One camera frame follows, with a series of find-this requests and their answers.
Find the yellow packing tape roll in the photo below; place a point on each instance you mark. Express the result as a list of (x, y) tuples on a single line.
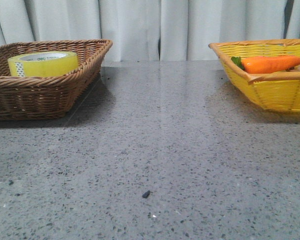
[(43, 64)]

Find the white curtain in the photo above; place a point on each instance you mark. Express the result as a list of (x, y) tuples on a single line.
[(150, 30)]

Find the orange toy carrot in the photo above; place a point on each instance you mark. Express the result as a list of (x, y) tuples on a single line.
[(262, 64)]

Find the brown wicker basket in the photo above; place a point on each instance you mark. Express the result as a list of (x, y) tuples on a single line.
[(24, 98)]

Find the yellow woven basket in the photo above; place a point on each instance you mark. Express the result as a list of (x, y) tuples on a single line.
[(276, 91)]

